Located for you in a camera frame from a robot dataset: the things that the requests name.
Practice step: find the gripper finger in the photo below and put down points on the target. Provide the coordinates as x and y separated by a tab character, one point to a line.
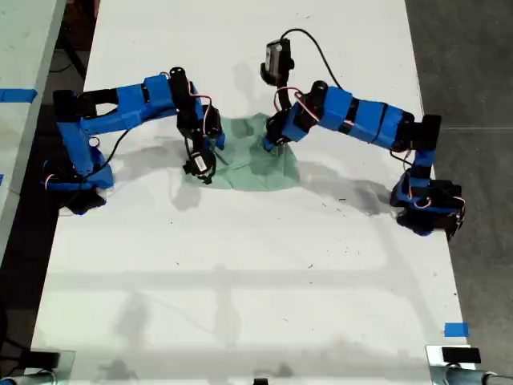
220	142
281	142
269	145

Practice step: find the pale green T-shirt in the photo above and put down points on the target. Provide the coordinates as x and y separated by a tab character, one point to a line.
244	168

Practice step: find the blue and black arm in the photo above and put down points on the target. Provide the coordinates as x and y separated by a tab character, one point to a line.
120	108
368	116

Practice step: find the white side table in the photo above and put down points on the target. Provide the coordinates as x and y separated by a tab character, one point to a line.
24	80

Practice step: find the long blue tape strip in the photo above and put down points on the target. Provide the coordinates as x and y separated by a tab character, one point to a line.
16	95

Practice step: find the tiny black clip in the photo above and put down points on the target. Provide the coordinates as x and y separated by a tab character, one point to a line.
260	381

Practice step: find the square blue tape piece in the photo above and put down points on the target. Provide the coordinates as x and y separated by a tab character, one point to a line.
456	329

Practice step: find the clear plastic plate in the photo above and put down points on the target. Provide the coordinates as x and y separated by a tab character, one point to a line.
66	361

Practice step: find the small black box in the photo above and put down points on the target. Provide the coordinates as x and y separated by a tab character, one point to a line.
43	359
460	355

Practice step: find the metal clamp tube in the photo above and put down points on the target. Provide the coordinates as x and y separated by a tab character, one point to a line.
28	379
477	377

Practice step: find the short black camera stalk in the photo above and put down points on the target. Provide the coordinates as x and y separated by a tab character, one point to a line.
284	98
195	142

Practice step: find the black camera box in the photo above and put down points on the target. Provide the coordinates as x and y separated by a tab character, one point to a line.
200	162
276	60

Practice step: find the white metal bracket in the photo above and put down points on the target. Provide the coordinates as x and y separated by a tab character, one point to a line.
433	361

